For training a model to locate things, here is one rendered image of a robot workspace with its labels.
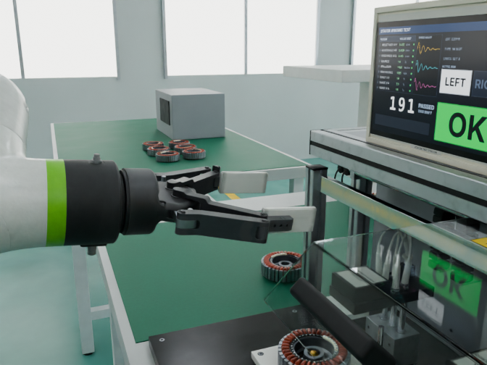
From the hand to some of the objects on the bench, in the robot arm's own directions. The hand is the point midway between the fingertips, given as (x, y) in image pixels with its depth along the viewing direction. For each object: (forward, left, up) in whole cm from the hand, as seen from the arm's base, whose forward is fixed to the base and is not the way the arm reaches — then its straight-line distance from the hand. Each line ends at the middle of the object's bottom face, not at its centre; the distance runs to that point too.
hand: (278, 199), depth 63 cm
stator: (+6, +5, -29) cm, 30 cm away
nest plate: (+6, +5, -31) cm, 32 cm away
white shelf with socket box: (+45, +94, -34) cm, 110 cm away
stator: (+11, +44, -32) cm, 56 cm away
